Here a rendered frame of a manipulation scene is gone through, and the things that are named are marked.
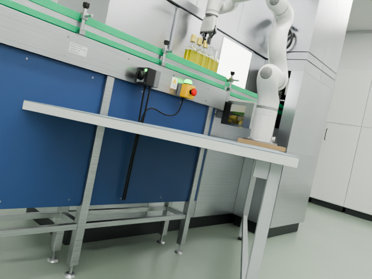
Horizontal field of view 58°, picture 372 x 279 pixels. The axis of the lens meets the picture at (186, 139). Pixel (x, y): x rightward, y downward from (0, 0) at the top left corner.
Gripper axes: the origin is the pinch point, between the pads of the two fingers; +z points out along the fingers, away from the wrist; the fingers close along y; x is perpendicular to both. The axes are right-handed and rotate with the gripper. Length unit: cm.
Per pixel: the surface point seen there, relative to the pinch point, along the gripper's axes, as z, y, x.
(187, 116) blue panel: 50, 14, -18
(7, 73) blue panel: 50, 15, -115
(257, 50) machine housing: -18, -14, 80
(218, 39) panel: -10.0, -12.5, 26.2
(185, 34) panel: -2.4, -12.0, -7.5
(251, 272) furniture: 100, 92, -54
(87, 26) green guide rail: 24, 15, -88
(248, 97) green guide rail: 25, 3, 55
